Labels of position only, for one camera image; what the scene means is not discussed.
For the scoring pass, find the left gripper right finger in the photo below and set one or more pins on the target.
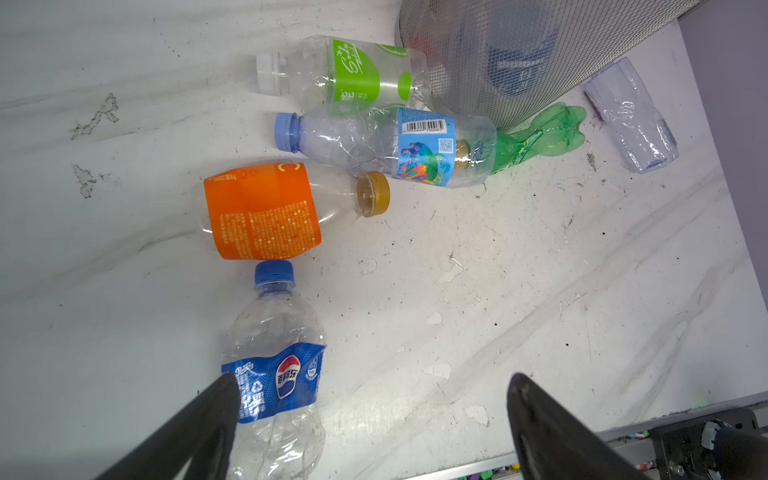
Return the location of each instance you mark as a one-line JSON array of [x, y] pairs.
[[551, 443]]

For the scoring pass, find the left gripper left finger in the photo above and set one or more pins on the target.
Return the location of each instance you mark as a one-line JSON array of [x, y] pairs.
[[196, 442]]

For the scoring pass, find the small blue label bottle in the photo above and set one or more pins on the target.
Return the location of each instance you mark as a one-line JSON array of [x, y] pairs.
[[275, 351]]

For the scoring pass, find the orange label bottle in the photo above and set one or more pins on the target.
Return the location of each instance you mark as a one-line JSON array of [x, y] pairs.
[[281, 210]]

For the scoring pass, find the crushed green bottle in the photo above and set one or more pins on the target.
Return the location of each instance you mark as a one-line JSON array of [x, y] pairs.
[[553, 132]]

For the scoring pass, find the tall clear purple-label bottle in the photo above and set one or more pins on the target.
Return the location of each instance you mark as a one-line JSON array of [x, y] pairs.
[[633, 123]]

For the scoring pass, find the clear bottle light-blue label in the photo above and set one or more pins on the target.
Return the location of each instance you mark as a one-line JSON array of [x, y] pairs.
[[406, 144]]

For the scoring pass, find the clear bottle green label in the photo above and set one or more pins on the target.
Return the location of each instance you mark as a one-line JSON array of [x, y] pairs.
[[320, 70]]

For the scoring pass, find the grey mesh waste bin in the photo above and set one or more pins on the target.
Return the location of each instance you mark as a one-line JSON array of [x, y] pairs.
[[507, 60]]

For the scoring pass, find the aluminium front rail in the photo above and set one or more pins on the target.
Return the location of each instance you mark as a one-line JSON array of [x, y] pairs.
[[632, 442]]

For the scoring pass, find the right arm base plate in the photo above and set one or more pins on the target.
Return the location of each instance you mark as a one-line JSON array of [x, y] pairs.
[[727, 445]]

